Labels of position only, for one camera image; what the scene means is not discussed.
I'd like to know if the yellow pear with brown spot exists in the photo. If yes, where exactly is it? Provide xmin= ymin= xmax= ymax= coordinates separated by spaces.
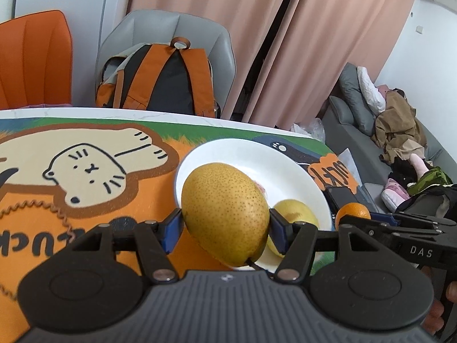
xmin=266 ymin=198 xmax=321 ymax=258

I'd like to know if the orange mandarin front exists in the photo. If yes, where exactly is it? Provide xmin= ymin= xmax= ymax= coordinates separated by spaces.
xmin=335 ymin=203 xmax=371 ymax=229

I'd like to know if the yellow pear with stem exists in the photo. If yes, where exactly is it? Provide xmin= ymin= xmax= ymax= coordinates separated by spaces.
xmin=181 ymin=163 xmax=270 ymax=268

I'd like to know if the right hand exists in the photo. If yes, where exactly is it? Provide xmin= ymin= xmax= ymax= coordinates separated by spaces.
xmin=421 ymin=266 xmax=456 ymax=342

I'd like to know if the pink white shoe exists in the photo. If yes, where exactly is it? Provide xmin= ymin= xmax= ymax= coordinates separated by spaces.
xmin=381 ymin=178 xmax=410 ymax=212

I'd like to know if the black smartphone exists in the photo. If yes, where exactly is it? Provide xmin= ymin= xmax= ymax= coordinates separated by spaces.
xmin=324 ymin=187 xmax=378 ymax=214

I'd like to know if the white ceramic plate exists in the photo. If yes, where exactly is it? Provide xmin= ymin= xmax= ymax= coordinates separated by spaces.
xmin=170 ymin=138 xmax=332 ymax=276

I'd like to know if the brown clothes pile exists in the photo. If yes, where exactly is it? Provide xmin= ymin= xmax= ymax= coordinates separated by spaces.
xmin=371 ymin=91 xmax=427 ymax=165

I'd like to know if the white plastic bag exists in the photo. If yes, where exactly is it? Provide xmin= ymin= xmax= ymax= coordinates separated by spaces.
xmin=290 ymin=118 xmax=325 ymax=143

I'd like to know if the colourful cartoon table mat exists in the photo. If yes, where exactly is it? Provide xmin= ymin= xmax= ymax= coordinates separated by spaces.
xmin=1 ymin=118 xmax=357 ymax=342

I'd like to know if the grey sofa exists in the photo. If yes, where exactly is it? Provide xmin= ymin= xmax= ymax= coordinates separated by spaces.
xmin=322 ymin=63 xmax=456 ymax=194

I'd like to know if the white pillow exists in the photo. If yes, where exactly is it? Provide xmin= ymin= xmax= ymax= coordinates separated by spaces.
xmin=356 ymin=67 xmax=386 ymax=116

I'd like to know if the orange black backpack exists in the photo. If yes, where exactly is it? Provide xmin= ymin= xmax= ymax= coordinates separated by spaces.
xmin=95 ymin=36 xmax=221 ymax=118

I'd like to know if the grey chair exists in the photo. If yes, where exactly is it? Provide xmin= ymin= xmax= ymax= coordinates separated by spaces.
xmin=96 ymin=10 xmax=235 ymax=118

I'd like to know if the pink curtain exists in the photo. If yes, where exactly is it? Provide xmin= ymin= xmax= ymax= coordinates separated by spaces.
xmin=129 ymin=0 xmax=414 ymax=129

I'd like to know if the orange chair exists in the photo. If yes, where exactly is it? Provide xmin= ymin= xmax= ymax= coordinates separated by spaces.
xmin=1 ymin=10 xmax=73 ymax=110

